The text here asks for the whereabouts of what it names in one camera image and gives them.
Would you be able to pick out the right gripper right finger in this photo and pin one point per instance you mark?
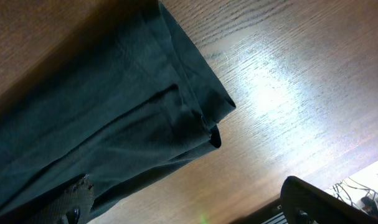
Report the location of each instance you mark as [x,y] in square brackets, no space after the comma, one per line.
[302,201]

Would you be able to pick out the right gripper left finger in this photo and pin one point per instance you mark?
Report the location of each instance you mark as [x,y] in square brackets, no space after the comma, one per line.
[68,203]

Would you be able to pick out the dark green t-shirt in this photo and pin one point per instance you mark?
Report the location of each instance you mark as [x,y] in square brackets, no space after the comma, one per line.
[129,110]

